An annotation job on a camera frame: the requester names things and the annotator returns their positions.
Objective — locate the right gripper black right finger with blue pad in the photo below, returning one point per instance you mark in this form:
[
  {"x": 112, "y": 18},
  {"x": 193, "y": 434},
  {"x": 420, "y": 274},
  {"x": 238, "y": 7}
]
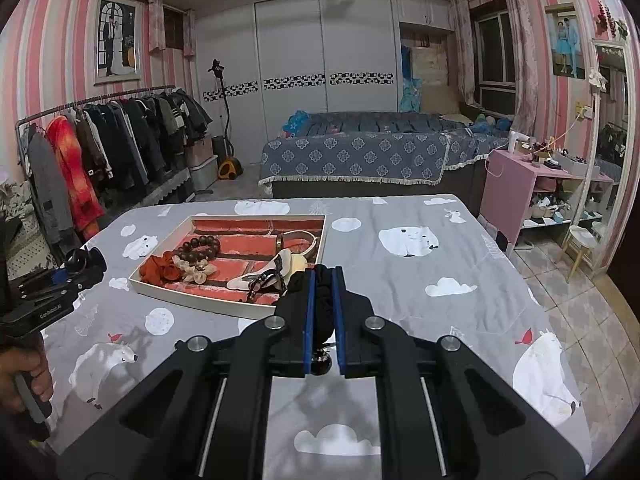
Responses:
[{"x": 443, "y": 412}]

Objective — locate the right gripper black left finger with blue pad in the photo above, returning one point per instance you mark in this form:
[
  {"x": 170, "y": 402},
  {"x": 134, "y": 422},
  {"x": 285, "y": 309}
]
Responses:
[{"x": 203, "y": 412}]

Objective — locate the black claw hair clip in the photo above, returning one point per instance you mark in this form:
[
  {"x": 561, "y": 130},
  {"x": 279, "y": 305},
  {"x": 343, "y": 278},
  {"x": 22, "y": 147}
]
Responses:
[{"x": 81, "y": 259}]

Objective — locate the orange fabric bow scrunchie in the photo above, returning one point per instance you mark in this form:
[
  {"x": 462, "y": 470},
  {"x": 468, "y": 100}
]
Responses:
[{"x": 160, "y": 270}]

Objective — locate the black scrunchie with charm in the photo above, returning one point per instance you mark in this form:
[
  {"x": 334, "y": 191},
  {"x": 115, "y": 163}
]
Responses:
[{"x": 313, "y": 318}]

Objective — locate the cream scrunchie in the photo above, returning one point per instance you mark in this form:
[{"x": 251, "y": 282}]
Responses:
[{"x": 197, "y": 272}]

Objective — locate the white band gold watch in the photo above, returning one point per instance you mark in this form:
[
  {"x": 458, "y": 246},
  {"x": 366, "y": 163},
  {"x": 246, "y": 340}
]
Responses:
[{"x": 299, "y": 242}]

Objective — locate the metal clothes rack with clothes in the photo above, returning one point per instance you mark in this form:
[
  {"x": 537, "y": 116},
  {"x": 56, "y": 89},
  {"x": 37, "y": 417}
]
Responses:
[{"x": 87, "y": 159}]

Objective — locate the grey polar bear bedsheet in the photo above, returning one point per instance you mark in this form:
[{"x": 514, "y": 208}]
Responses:
[{"x": 425, "y": 264}]

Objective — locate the white tray with red lining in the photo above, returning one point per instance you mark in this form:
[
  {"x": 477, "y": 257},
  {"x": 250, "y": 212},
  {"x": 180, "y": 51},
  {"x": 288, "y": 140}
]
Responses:
[{"x": 235, "y": 245}]

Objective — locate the small white stool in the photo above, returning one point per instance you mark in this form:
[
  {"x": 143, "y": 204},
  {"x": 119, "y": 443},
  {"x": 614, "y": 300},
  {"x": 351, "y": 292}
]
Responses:
[{"x": 584, "y": 242}]

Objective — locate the pink shelf cabinet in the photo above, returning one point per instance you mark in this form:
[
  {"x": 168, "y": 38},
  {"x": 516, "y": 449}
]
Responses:
[{"x": 521, "y": 195}]

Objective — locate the garment steamer on stand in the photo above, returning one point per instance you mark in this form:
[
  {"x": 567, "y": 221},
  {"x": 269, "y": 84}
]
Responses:
[{"x": 230, "y": 168}]

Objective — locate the framed wedding picture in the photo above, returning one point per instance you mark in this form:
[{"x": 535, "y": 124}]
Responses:
[{"x": 117, "y": 45}]

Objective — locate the blue patterned sofa bed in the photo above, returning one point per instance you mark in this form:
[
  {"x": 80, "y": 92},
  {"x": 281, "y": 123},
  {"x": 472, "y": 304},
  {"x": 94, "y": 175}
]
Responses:
[{"x": 401, "y": 150}]

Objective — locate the white standing mirror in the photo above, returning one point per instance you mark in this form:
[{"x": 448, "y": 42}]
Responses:
[{"x": 607, "y": 154}]

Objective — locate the white wardrobe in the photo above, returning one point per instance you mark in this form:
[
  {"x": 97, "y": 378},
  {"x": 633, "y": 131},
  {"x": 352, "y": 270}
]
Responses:
[{"x": 313, "y": 55}]

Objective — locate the window with dark glass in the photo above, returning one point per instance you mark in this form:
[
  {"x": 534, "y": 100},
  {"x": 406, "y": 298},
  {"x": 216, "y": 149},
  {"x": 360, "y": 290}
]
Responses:
[{"x": 494, "y": 60}]

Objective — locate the wedding photo poster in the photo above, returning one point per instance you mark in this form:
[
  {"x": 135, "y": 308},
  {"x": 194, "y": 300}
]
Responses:
[{"x": 567, "y": 54}]

